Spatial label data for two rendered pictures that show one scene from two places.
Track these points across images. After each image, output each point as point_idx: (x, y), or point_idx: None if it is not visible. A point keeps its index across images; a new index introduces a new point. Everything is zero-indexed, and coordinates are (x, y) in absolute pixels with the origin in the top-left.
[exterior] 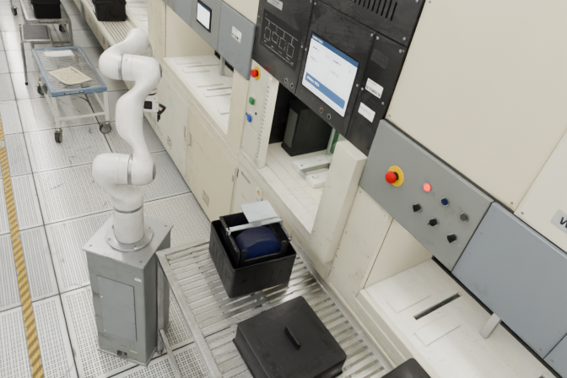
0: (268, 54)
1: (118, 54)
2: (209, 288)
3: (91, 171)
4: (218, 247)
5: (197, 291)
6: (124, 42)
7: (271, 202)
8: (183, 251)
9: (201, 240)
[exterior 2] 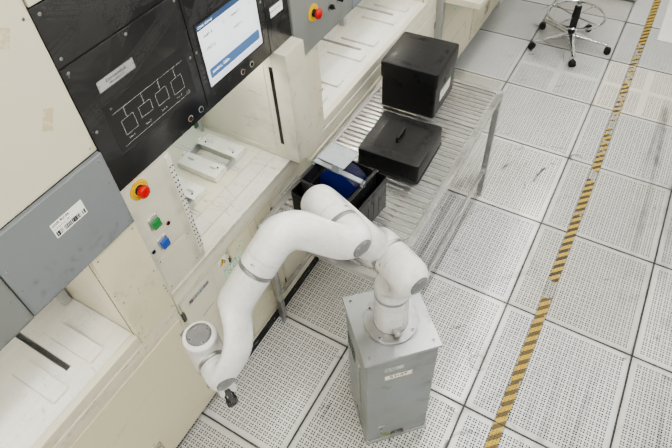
0: (147, 139)
1: (345, 216)
2: (388, 222)
3: (426, 282)
4: (365, 207)
5: (399, 228)
6: (322, 217)
7: (240, 234)
8: (369, 264)
9: (343, 261)
